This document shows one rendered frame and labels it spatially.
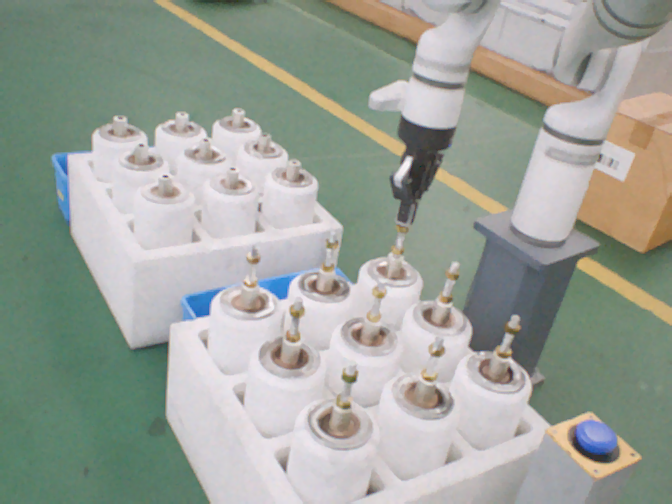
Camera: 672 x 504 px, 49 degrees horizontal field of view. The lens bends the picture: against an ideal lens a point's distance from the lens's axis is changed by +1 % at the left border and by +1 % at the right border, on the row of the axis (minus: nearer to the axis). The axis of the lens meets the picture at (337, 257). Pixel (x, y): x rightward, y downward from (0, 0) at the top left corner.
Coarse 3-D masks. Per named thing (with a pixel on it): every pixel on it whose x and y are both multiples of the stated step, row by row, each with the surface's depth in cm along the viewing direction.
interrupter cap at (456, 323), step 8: (424, 304) 102; (432, 304) 102; (416, 312) 100; (424, 312) 101; (432, 312) 101; (456, 312) 102; (416, 320) 99; (424, 320) 99; (432, 320) 100; (448, 320) 100; (456, 320) 100; (464, 320) 100; (424, 328) 98; (432, 328) 98; (440, 328) 98; (448, 328) 98; (456, 328) 99; (464, 328) 99
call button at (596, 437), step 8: (584, 424) 75; (592, 424) 75; (600, 424) 75; (576, 432) 75; (584, 432) 74; (592, 432) 74; (600, 432) 74; (608, 432) 74; (584, 440) 73; (592, 440) 73; (600, 440) 73; (608, 440) 73; (616, 440) 74; (592, 448) 73; (600, 448) 73; (608, 448) 73
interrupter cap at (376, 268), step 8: (368, 264) 109; (376, 264) 109; (384, 264) 110; (408, 264) 110; (368, 272) 107; (376, 272) 107; (384, 272) 108; (400, 272) 109; (408, 272) 109; (416, 272) 109; (376, 280) 106; (384, 280) 106; (392, 280) 106; (400, 280) 106; (408, 280) 107; (416, 280) 107
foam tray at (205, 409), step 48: (192, 336) 100; (192, 384) 97; (240, 384) 94; (192, 432) 101; (240, 432) 86; (528, 432) 95; (240, 480) 87; (288, 480) 82; (384, 480) 84; (432, 480) 85; (480, 480) 88
